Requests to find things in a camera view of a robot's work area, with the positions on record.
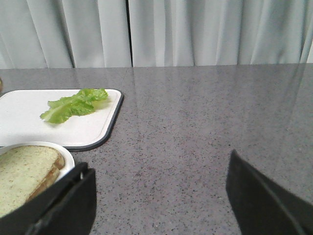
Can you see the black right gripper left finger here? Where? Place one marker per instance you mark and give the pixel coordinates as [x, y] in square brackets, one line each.
[68, 207]

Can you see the white round plate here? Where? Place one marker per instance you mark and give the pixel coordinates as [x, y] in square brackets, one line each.
[67, 156]

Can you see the green lettuce leaf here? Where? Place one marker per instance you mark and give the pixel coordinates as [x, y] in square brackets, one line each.
[79, 104]

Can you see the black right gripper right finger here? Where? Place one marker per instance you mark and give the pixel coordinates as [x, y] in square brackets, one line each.
[261, 206]

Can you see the bread slice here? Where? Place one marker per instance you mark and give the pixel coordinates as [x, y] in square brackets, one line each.
[25, 172]

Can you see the grey curtain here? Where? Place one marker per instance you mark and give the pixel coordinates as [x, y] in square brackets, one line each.
[154, 33]

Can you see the white cutting board black rim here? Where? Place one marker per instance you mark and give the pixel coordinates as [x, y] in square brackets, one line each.
[20, 120]

